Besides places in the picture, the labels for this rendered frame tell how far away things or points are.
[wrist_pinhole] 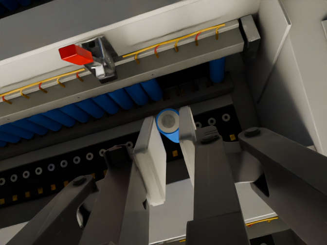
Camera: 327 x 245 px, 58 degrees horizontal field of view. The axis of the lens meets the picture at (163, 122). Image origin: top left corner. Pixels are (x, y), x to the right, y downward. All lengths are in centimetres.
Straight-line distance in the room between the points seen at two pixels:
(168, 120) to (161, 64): 11
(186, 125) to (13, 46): 20
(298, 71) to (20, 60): 24
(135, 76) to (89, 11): 7
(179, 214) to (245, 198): 6
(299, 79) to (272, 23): 5
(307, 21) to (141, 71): 15
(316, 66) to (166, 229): 18
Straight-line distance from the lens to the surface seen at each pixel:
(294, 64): 27
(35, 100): 34
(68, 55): 21
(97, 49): 29
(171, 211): 27
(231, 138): 41
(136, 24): 27
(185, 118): 17
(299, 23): 27
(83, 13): 28
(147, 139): 15
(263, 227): 34
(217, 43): 31
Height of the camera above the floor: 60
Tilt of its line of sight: 1 degrees down
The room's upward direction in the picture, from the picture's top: 164 degrees clockwise
